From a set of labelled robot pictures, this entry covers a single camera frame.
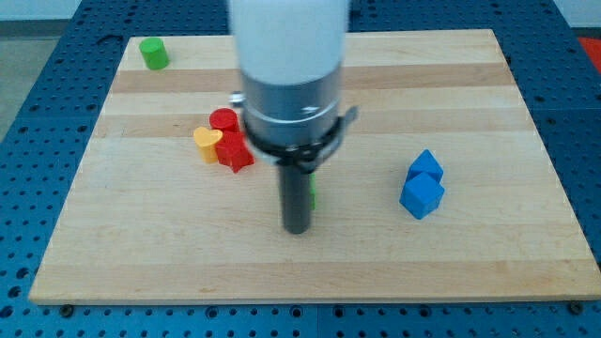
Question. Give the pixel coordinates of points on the silver metal wrist flange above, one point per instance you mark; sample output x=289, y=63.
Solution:
x=295, y=125

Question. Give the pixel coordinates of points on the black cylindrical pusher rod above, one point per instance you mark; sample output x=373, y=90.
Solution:
x=296, y=199

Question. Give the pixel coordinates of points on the green star block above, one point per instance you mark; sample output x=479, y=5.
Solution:
x=312, y=190

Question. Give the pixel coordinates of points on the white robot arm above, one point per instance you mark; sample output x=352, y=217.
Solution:
x=290, y=56

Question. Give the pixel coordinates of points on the red star block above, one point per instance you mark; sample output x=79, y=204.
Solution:
x=233, y=152

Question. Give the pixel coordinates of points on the red cylinder block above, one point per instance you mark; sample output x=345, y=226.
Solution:
x=224, y=119

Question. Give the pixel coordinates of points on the yellow heart block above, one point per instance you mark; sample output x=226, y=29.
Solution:
x=206, y=141

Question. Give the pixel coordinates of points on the blue cube block front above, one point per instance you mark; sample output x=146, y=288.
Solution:
x=421, y=195

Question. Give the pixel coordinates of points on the blue cube block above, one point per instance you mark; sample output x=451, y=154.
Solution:
x=421, y=195
x=426, y=163

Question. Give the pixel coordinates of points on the blue cube block rear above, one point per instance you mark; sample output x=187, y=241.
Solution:
x=426, y=163

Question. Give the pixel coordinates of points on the wooden board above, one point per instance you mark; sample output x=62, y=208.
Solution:
x=146, y=221

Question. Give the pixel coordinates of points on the green cylinder block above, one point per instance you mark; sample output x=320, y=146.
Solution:
x=154, y=53

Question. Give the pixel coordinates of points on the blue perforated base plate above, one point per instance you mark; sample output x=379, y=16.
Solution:
x=44, y=145

